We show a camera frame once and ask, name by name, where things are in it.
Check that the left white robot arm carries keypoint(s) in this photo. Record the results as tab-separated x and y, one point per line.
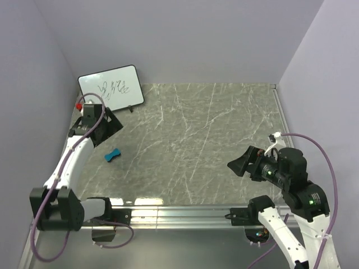
59	188

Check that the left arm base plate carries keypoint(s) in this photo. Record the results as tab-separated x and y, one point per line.
115	215

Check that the blue whiteboard eraser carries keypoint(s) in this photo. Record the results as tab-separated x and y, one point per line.
112	155

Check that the black-framed small whiteboard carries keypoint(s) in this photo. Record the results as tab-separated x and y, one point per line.
119	88

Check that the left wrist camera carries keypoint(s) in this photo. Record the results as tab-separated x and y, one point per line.
80	106

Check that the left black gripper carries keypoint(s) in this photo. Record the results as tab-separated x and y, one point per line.
113	126

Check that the aluminium front rail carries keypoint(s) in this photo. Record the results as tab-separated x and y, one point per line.
174	215

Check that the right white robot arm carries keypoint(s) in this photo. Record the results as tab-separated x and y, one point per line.
307	203

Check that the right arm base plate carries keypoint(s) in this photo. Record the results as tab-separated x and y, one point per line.
241	216

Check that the aluminium rail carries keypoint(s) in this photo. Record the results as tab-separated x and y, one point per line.
279	106
174	215

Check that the aluminium right side rail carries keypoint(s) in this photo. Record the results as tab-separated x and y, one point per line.
279	106

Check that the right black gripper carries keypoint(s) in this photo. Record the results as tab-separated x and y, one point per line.
239	164

